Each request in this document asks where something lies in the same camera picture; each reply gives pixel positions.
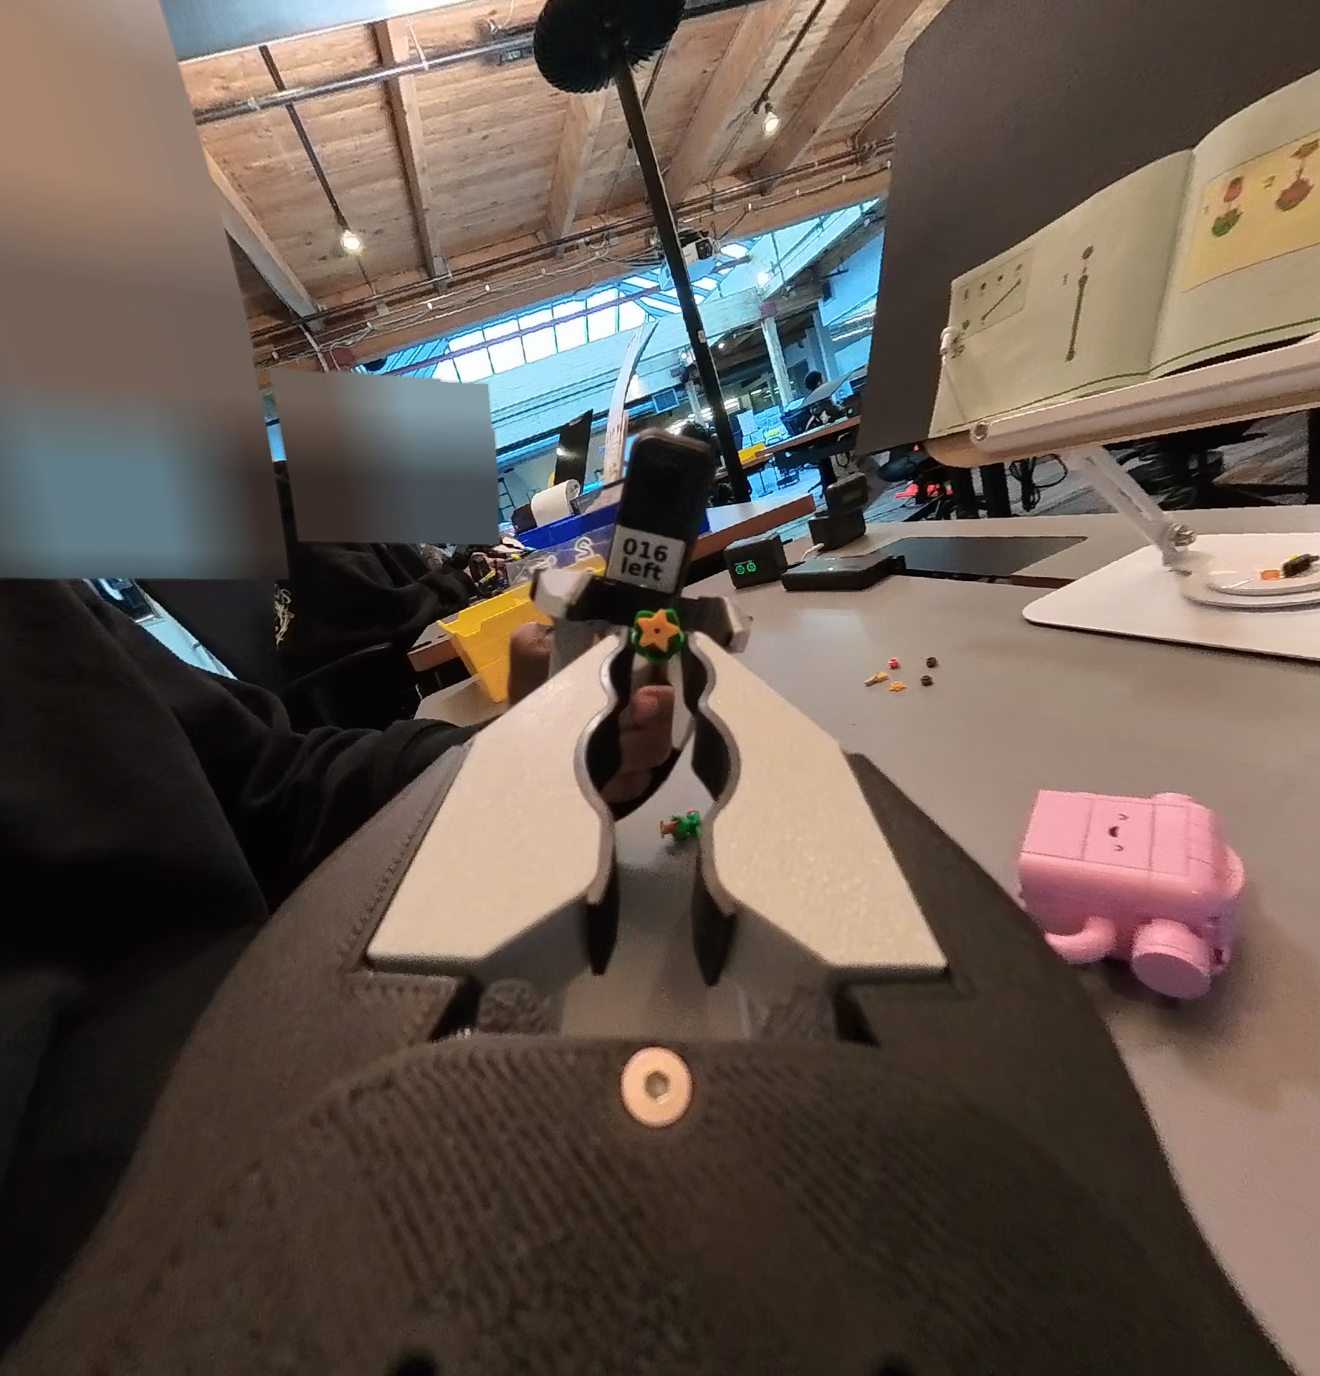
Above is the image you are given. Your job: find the yellow storage bin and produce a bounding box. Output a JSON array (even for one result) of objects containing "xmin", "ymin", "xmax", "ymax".
[{"xmin": 435, "ymin": 596, "xmax": 554, "ymax": 702}]

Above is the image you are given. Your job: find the person's left forearm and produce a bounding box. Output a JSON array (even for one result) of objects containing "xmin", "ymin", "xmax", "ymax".
[{"xmin": 219, "ymin": 720, "xmax": 478, "ymax": 916}]

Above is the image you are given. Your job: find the black ceiling pole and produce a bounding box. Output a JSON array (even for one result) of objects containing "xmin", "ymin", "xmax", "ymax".
[{"xmin": 534, "ymin": 0, "xmax": 753, "ymax": 501}]

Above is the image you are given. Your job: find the open instruction booklet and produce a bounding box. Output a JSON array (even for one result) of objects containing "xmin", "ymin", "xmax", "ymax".
[{"xmin": 928, "ymin": 46, "xmax": 1320, "ymax": 436}]

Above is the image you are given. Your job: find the flat black box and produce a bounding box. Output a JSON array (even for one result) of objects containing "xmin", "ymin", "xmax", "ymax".
[{"xmin": 780, "ymin": 553, "xmax": 906, "ymax": 591}]

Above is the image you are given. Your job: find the blue parts bin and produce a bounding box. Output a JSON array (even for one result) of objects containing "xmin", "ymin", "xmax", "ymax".
[{"xmin": 508, "ymin": 516, "xmax": 618, "ymax": 561}]

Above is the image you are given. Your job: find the black jacket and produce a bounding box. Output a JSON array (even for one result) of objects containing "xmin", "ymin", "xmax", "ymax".
[{"xmin": 0, "ymin": 580, "xmax": 478, "ymax": 1366}]

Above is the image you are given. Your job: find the wooden table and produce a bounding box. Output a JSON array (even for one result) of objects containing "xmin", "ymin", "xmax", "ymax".
[{"xmin": 685, "ymin": 491, "xmax": 817, "ymax": 561}]

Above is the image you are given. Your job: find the black charging dock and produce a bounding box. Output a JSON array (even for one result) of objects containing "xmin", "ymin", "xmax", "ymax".
[{"xmin": 809, "ymin": 475, "xmax": 870, "ymax": 549}]

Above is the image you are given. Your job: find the person's left hand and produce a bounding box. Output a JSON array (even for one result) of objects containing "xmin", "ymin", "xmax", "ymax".
[{"xmin": 507, "ymin": 622, "xmax": 684, "ymax": 802}]

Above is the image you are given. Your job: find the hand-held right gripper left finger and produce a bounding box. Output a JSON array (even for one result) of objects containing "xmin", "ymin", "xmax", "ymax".
[{"xmin": 366, "ymin": 627, "xmax": 634, "ymax": 981}]

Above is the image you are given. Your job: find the pink brick figure pot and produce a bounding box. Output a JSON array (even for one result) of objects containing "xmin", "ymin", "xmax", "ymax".
[{"xmin": 1015, "ymin": 791, "xmax": 1246, "ymax": 1000}]

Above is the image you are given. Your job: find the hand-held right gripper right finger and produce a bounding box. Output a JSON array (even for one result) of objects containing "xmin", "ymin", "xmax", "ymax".
[{"xmin": 680, "ymin": 632, "xmax": 952, "ymax": 990}]

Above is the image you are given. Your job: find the white book stand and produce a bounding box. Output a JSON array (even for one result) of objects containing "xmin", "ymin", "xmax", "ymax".
[{"xmin": 928, "ymin": 321, "xmax": 1320, "ymax": 665}]

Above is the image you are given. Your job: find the black power bank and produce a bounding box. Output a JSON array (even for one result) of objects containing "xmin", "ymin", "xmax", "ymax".
[{"xmin": 722, "ymin": 532, "xmax": 791, "ymax": 591}]

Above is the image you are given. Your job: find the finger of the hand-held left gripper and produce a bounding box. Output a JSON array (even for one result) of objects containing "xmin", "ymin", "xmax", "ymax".
[
  {"xmin": 680, "ymin": 600, "xmax": 753, "ymax": 659},
  {"xmin": 531, "ymin": 568, "xmax": 618, "ymax": 689}
]

